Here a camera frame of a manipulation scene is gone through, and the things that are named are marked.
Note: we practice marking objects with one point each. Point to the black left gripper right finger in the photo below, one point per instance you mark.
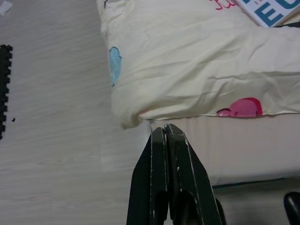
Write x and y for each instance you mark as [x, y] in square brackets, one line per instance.
[187, 182]

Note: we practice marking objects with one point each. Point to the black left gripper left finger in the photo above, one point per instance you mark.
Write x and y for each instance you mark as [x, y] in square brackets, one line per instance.
[150, 182]

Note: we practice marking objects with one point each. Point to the white book blue letters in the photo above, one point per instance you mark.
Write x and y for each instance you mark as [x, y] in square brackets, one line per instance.
[269, 11]

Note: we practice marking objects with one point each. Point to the cream mattress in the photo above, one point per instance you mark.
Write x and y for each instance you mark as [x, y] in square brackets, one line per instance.
[246, 147]

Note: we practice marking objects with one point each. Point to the cream cartoon print quilt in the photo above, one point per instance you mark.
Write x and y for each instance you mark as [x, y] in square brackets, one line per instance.
[187, 58]

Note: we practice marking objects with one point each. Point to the white paper scrap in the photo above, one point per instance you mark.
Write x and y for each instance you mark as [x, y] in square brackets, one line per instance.
[5, 7]

